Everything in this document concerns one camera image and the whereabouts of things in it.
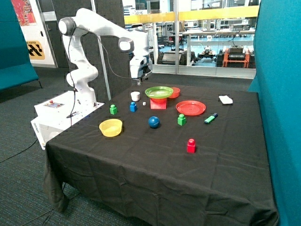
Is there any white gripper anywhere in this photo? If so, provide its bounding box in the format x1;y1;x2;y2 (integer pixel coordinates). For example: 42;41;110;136
130;55;152;85

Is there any green plastic plate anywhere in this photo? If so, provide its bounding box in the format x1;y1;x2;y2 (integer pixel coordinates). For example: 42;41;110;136
145;86;174;99

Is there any blue ball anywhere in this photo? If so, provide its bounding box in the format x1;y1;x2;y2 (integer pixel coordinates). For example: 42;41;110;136
148;116;160;129

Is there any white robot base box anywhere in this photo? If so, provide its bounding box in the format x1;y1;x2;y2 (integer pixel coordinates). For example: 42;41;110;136
31;91;104;150

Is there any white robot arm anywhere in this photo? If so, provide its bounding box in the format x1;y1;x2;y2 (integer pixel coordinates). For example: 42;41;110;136
58;8;152;107

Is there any red square pot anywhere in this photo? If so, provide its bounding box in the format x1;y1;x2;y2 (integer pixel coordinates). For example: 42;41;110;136
150;98;167;110

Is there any white cup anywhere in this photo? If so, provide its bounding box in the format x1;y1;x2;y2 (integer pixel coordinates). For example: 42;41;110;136
131;91;140;102

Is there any blue block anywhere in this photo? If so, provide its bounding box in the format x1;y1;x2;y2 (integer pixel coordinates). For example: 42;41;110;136
129;102;137;112

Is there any small red bowl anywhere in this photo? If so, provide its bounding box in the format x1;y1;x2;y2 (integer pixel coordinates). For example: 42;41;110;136
168;87;181;99

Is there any green block left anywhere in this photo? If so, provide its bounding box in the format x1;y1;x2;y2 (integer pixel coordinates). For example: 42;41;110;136
110;105;118;115

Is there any green block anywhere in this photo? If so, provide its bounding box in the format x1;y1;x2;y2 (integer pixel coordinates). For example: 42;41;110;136
177;114;186;126
110;105;118;115

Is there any grey metal pole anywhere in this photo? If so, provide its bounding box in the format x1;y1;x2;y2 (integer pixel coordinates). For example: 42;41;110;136
90;0;112;101

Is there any yellow plastic bowl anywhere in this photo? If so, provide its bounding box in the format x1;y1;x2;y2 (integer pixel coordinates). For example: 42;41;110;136
99;119;122;137

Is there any red plastic plate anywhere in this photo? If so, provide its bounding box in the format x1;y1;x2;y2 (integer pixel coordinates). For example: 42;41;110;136
176;100;206;116

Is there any green block right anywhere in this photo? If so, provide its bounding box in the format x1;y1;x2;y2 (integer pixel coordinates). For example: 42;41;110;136
177;114;186;126

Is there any black tablecloth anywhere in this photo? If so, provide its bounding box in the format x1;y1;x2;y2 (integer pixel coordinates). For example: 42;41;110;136
43;83;279;226

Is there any red block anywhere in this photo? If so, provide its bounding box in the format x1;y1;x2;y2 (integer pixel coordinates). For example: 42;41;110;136
187;138;196;153

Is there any green highlighter pen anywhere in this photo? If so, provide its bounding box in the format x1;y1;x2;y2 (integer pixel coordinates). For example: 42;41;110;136
204;113;218;124

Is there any white folded cloth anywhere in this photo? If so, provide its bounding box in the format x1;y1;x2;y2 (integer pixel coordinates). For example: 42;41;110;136
219;95;233;105

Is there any orange black cart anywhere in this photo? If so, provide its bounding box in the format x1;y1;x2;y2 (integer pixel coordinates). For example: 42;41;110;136
222;46;250;68

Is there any yellow black sign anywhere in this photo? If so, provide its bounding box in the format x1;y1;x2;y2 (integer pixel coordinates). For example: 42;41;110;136
26;40;45;60

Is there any teal sofa left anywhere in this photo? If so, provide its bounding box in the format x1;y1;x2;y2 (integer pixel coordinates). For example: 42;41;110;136
0;0;39;91

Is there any teal partition right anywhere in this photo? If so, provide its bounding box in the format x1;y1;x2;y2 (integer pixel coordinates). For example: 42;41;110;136
249;0;301;226

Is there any red poster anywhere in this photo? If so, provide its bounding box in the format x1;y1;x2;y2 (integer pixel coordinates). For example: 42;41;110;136
11;0;37;26

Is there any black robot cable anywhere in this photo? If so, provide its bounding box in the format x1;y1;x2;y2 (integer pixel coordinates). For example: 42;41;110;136
66;21;142;127

